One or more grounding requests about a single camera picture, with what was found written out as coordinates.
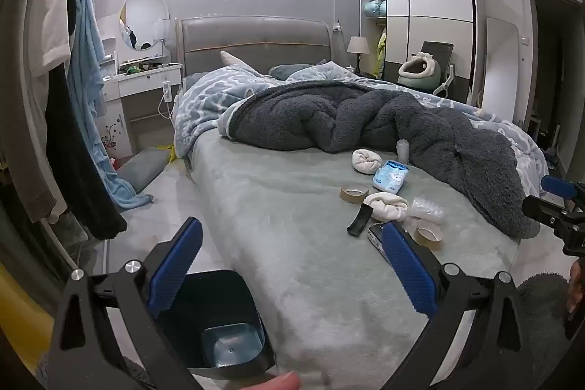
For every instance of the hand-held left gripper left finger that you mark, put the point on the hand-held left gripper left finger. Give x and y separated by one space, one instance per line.
178 266

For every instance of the black curved clip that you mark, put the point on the black curved clip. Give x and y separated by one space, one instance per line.
359 222

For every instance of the grey padded headboard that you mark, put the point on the grey padded headboard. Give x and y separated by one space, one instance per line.
256 42

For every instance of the grey floor cushion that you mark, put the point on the grey floor cushion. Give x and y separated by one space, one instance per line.
144 166

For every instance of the blue plush toy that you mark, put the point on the blue plush toy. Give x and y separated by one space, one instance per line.
374 7

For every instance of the blue white tissue pack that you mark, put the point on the blue white tissue pack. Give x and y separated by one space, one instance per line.
390 177

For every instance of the person's right hand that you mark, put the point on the person's right hand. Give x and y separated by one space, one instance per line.
573 294

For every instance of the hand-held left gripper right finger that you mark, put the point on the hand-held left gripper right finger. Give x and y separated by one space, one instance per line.
406 275

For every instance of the white power strip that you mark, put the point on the white power strip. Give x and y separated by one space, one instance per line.
167 91

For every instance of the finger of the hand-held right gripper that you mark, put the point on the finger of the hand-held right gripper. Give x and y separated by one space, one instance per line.
541 208
557 186

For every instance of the dark teal trash bin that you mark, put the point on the dark teal trash bin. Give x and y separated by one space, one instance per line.
219 294

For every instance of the oval wall mirror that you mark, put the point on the oval wall mirror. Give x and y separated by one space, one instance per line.
144 20

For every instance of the person's left hand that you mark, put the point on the person's left hand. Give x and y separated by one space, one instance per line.
279 381

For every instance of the white narrow cabinet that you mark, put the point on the white narrow cabinet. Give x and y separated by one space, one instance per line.
500 65

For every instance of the blue patterned blanket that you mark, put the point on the blue patterned blanket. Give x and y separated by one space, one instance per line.
205 97

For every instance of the bedside lamp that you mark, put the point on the bedside lamp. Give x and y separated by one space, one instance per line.
358 45

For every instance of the dark office chair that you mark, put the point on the dark office chair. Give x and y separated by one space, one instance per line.
436 49

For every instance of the hanging light blue robe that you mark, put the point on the hanging light blue robe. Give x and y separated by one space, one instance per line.
87 65

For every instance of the brown tape roll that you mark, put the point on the brown tape roll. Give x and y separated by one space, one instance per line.
425 244
354 199

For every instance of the dark grey fleece blanket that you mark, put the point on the dark grey fleece blanket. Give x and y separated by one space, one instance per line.
297 116

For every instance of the cream green pet bed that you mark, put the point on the cream green pet bed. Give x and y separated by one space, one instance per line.
418 72

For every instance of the white wardrobe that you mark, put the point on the white wardrobe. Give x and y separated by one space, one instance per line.
434 6

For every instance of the yellow crumpled item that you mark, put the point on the yellow crumpled item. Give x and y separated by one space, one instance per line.
165 152

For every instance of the white dressing table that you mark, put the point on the white dressing table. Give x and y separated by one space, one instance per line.
146 79

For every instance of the bed with pale green sheet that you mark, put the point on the bed with pale green sheet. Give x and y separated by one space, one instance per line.
283 212

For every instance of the grey blue pillow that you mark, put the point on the grey blue pillow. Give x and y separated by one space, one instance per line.
288 71

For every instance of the white plush pillow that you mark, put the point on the white plush pillow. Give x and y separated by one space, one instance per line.
231 58

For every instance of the clear plastic wrapper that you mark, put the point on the clear plastic wrapper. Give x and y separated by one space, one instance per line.
427 207

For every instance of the brown door frame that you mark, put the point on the brown door frame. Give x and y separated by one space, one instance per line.
529 29

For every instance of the hanging black garment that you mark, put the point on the hanging black garment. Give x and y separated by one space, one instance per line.
77 170

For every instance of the person's grey fleece garment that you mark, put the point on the person's grey fleece garment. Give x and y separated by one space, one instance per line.
539 317

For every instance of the clutter of desk items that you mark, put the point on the clutter of desk items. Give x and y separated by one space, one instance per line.
137 69

